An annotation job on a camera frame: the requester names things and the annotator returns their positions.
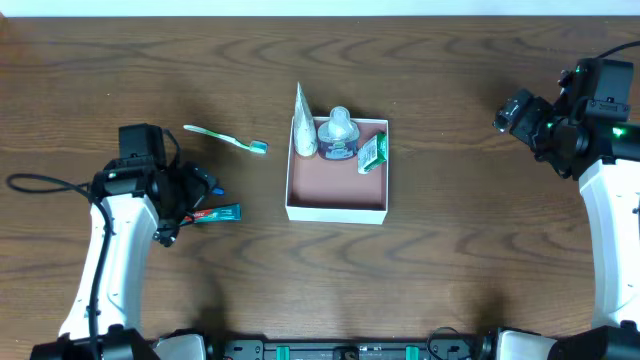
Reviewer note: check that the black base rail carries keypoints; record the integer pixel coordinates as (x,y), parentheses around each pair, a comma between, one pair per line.
(444,343)

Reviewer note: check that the green white soap box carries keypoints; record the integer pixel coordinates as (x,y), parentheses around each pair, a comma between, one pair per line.
(372,154)

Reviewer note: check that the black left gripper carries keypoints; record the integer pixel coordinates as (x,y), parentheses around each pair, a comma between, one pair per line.
(176,220)

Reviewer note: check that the white square box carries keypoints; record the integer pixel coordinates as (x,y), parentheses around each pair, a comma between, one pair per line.
(319,190)

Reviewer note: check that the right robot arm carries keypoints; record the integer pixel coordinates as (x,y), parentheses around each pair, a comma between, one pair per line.
(611,196)

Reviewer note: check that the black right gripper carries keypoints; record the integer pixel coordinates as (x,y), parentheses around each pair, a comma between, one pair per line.
(516,118)

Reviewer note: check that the small clear pump bottle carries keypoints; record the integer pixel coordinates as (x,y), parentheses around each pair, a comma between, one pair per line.
(338,137)

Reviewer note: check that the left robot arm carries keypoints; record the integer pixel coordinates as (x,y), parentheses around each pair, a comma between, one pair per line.
(104,321)

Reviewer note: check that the white green toothbrush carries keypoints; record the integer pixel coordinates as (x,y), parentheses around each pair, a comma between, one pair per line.
(254,146)

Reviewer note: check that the white Pantene tube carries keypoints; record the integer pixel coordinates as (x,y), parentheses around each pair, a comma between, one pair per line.
(304,130)

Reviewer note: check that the red green toothpaste tube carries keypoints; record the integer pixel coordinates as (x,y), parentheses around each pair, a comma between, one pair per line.
(220,214)

